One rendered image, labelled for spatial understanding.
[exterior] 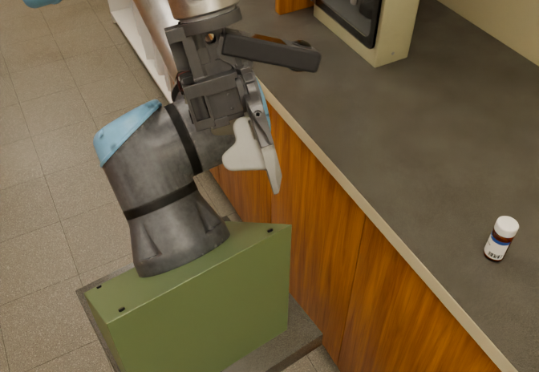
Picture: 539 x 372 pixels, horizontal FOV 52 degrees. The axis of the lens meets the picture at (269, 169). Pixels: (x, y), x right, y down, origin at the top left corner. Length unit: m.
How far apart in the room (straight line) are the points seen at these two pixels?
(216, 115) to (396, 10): 0.93
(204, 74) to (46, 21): 3.29
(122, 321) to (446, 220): 0.71
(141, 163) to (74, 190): 1.82
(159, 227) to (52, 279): 1.55
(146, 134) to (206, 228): 0.16
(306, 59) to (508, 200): 0.73
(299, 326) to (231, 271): 0.28
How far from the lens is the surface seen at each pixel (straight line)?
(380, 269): 1.32
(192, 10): 0.60
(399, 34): 1.54
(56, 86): 3.26
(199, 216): 0.81
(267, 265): 0.79
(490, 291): 1.10
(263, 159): 0.60
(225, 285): 0.76
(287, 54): 0.63
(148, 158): 0.80
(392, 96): 1.45
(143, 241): 0.82
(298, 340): 0.98
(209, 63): 0.63
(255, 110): 0.60
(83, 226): 2.45
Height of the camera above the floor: 1.80
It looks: 45 degrees down
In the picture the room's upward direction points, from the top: straight up
